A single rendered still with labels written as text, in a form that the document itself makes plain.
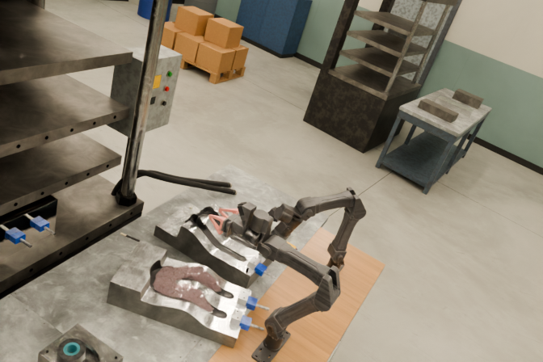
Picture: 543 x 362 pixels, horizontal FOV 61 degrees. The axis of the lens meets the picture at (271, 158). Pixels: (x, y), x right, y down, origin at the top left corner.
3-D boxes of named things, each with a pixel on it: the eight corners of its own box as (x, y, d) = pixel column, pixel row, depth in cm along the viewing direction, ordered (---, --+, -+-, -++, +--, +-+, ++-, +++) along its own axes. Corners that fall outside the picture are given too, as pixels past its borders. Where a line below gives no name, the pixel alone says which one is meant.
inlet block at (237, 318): (263, 329, 179) (267, 319, 176) (260, 339, 174) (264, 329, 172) (231, 317, 179) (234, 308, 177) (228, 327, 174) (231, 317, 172)
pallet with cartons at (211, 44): (243, 76, 710) (256, 28, 677) (214, 84, 641) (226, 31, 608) (181, 47, 746) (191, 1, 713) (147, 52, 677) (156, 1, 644)
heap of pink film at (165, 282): (223, 285, 188) (228, 271, 185) (210, 317, 172) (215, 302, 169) (163, 264, 189) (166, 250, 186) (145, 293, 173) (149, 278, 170)
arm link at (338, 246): (330, 262, 218) (355, 206, 203) (325, 253, 223) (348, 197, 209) (342, 262, 221) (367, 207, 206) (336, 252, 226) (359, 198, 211)
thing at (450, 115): (465, 157, 676) (496, 100, 635) (427, 195, 524) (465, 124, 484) (421, 136, 705) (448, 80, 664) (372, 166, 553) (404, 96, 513)
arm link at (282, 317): (261, 322, 171) (324, 290, 153) (270, 312, 177) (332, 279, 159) (271, 335, 171) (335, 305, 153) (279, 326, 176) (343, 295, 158)
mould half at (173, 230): (271, 262, 219) (279, 240, 213) (245, 292, 197) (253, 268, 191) (187, 212, 234) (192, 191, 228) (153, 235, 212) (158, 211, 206)
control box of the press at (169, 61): (141, 272, 299) (187, 56, 234) (107, 298, 274) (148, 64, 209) (115, 255, 306) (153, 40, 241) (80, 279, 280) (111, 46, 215)
